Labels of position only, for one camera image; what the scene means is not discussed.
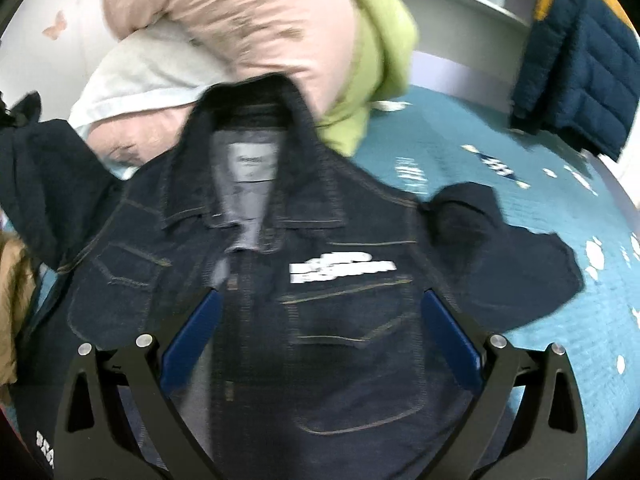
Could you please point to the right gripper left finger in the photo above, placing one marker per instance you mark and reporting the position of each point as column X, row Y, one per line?
column 93, row 438

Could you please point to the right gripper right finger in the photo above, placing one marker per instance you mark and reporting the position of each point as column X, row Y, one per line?
column 525, row 420

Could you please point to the dark denim jacket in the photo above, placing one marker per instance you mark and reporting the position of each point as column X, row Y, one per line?
column 320, row 367

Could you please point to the tan folded trousers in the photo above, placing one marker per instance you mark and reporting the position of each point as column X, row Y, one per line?
column 17, row 285

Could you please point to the navy yellow puffer jacket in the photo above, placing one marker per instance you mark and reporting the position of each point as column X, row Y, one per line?
column 579, row 76

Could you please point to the white pillow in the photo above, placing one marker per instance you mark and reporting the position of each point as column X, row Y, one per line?
column 153, row 68

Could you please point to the green duvet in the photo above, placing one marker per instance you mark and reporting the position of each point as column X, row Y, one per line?
column 386, row 35

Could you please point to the pink duvet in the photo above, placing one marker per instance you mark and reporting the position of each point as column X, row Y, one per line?
column 314, row 42

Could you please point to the lilac wall shelf unit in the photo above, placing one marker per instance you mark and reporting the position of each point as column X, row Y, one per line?
column 470, row 48

